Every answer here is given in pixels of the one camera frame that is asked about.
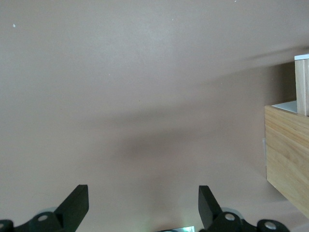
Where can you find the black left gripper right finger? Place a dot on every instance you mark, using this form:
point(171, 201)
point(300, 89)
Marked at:
point(210, 212)

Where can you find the light wooden drawer cabinet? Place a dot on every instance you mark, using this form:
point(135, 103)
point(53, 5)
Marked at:
point(287, 149)

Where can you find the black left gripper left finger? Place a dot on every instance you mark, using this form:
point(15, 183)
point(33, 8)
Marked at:
point(70, 210)

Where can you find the white front wooden drawer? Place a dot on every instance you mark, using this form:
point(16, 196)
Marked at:
point(287, 106)
point(303, 84)

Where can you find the brown table cover sheet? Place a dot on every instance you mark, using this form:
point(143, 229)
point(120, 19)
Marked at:
point(120, 72)

